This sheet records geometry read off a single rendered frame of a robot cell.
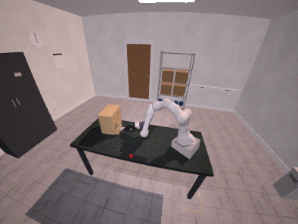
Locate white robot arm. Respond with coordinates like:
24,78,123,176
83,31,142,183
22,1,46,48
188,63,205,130
135,98,196,145

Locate tan wooden chest of drawers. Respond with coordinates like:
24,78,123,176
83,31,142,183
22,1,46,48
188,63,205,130
98,104,120,135

